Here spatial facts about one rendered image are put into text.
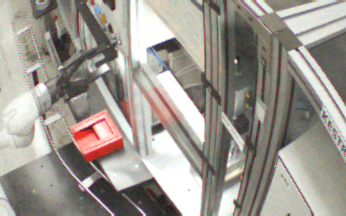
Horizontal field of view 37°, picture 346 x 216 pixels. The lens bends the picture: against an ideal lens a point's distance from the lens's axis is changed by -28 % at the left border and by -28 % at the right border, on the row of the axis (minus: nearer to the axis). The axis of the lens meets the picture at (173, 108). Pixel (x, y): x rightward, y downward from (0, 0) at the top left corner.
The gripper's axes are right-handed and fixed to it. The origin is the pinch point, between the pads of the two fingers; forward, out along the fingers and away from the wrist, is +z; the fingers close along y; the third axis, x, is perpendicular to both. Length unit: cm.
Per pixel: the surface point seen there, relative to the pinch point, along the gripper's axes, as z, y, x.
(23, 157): -23, -129, 97
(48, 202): -32, -69, 15
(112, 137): 3.3, -39.0, 5.2
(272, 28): -2, 60, -71
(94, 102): 8, -43, 26
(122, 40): 6.0, 6.8, -4.1
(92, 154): -5.9, -42.0, 5.5
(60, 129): 13, -127, 99
